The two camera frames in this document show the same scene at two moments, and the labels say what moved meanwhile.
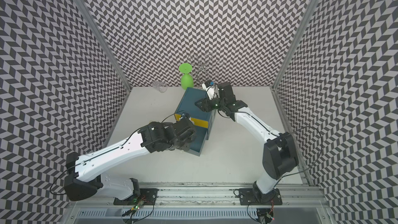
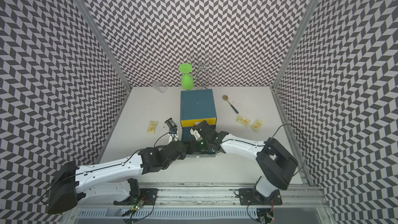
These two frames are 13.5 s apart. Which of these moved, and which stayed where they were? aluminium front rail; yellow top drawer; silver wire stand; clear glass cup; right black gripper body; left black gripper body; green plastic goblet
Moved: right black gripper body; left black gripper body; yellow top drawer
Stayed: aluminium front rail; green plastic goblet; clear glass cup; silver wire stand
